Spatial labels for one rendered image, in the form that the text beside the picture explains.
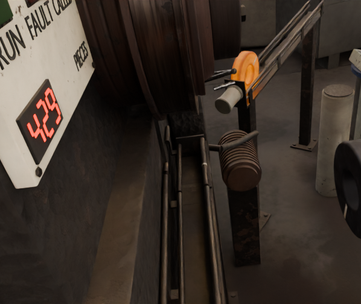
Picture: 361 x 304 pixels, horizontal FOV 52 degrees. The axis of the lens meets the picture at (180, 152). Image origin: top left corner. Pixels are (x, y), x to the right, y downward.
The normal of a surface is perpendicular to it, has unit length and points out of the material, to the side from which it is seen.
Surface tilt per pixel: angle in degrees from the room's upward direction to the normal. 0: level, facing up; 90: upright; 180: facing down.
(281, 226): 0
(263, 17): 90
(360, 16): 90
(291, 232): 0
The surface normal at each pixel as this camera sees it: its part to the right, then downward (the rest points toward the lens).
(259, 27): -0.24, 0.58
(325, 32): 0.25, 0.51
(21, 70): 0.99, -0.13
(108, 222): -0.15, -0.81
